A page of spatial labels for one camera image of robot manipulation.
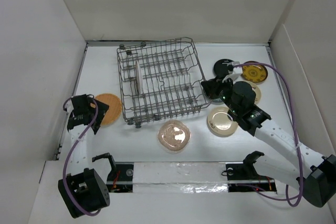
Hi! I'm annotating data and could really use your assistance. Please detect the black round plate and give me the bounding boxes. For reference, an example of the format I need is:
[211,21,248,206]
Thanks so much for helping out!
[213,59,238,82]

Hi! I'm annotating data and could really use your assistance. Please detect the white plate with red characters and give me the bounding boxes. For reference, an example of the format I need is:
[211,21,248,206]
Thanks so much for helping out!
[135,61,143,95]

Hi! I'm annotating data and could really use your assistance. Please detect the brown translucent square plate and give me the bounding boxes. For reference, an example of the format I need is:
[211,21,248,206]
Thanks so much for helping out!
[157,120,191,153]

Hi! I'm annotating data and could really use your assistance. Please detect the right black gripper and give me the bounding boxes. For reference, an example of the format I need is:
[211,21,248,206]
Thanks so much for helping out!
[200,73,241,115]

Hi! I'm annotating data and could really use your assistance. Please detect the cream plate with black print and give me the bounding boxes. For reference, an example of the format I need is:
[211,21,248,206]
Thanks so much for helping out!
[245,80,262,104]

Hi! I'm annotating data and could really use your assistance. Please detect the cream plate with gold centre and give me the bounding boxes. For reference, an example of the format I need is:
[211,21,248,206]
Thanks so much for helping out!
[207,106,238,137]

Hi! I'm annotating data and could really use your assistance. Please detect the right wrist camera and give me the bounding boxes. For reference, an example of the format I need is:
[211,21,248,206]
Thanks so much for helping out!
[223,61,243,82]

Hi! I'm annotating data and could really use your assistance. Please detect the yellow and brown patterned plate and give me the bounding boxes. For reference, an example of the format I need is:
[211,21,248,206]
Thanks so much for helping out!
[242,61,268,83]

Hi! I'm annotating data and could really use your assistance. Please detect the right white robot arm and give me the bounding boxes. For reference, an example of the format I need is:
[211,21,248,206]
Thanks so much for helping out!
[201,79,335,208]

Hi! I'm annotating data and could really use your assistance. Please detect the orange woven round plate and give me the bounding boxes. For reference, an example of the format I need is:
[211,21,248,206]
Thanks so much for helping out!
[95,93,122,126]

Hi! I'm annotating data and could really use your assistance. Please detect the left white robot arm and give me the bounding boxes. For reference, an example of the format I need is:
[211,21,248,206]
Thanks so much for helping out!
[58,94,117,219]

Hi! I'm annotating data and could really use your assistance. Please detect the grey wire dish rack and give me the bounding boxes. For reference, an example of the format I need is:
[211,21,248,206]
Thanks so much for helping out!
[117,37,209,129]

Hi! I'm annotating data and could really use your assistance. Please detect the blue floral teal plate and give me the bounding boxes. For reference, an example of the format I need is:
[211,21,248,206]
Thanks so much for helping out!
[203,89,223,104]

